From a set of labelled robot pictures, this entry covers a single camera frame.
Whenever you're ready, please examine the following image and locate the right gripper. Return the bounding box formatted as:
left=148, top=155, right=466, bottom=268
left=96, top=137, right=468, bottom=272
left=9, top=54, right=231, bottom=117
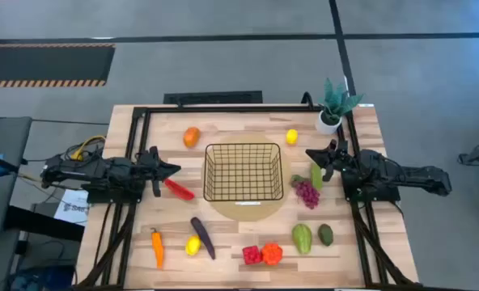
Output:
left=305, top=139, right=349, bottom=183

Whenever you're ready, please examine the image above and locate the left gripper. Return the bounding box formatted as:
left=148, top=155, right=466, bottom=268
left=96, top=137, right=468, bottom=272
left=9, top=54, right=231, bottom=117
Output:
left=136, top=145, right=182, bottom=198

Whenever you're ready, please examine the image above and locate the green cucumber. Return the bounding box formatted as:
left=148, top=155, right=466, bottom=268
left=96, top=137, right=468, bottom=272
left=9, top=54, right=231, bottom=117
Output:
left=309, top=162, right=324, bottom=192

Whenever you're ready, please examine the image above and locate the orange mango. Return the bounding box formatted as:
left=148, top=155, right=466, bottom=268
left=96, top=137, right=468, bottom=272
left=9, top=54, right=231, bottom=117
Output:
left=182, top=126, right=202, bottom=150

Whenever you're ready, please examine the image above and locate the purple grape bunch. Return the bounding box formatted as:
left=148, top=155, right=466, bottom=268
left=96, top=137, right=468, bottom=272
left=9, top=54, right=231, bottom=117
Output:
left=290, top=174, right=321, bottom=211

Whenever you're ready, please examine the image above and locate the purple eggplant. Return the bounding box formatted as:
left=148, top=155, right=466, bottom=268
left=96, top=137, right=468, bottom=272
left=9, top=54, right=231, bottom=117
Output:
left=189, top=216, right=217, bottom=261

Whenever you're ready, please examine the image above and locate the black wire basket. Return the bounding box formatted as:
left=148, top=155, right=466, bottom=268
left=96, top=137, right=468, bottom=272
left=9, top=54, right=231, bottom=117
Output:
left=202, top=141, right=286, bottom=203

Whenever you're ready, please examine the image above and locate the dark green avocado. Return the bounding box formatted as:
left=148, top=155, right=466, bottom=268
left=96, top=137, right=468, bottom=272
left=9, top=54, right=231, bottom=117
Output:
left=317, top=222, right=335, bottom=248

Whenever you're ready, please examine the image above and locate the large yellow lemon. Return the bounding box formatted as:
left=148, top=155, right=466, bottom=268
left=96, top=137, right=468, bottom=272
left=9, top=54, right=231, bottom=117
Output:
left=184, top=234, right=203, bottom=257

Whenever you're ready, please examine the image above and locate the orange carrot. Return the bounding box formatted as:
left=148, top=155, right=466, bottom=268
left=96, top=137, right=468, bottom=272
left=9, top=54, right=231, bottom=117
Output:
left=150, top=227, right=166, bottom=271

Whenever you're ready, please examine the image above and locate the green starfruit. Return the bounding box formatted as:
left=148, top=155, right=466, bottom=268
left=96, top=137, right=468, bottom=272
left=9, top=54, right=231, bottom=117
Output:
left=290, top=222, right=314, bottom=256

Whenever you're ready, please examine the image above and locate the round tan woven placemat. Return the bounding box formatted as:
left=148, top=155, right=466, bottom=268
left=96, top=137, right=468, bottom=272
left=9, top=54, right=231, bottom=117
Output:
left=201, top=133, right=293, bottom=222

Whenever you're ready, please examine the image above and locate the orange bell pepper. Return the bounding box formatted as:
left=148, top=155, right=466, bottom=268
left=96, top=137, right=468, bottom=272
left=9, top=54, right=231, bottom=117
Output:
left=261, top=242, right=285, bottom=267

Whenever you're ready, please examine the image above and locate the green plant in white pot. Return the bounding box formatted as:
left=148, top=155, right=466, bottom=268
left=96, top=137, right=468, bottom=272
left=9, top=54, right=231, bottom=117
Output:
left=314, top=77, right=366, bottom=136

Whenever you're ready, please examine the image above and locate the black floor vent grate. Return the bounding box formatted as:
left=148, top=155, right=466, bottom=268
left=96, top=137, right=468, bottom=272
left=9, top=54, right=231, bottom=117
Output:
left=163, top=90, right=264, bottom=106

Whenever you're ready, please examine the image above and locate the white printed paper sheet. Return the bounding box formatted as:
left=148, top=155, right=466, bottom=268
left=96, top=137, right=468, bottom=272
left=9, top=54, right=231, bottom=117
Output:
left=53, top=188, right=91, bottom=227

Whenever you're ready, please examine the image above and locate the black hazard-striped floor mat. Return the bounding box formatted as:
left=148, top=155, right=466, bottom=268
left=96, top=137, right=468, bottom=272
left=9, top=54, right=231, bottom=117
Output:
left=0, top=43, right=117, bottom=89

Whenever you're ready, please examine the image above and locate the dark blue bag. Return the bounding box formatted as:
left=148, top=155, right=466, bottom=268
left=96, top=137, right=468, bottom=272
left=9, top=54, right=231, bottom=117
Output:
left=7, top=264, right=77, bottom=291

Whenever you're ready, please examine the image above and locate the black cable loop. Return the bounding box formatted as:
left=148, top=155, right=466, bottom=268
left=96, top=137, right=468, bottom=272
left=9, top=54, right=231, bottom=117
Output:
left=300, top=91, right=316, bottom=111

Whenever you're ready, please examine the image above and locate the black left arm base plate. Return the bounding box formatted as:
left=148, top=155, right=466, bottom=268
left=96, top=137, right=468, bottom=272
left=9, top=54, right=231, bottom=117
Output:
left=86, top=177, right=146, bottom=205

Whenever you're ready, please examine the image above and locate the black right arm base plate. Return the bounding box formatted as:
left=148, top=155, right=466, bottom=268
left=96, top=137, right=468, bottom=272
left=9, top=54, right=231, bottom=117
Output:
left=341, top=171, right=401, bottom=203

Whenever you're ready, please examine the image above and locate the thick yellow cable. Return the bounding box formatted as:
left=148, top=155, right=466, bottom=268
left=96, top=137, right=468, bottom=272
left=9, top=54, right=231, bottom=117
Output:
left=70, top=134, right=108, bottom=162

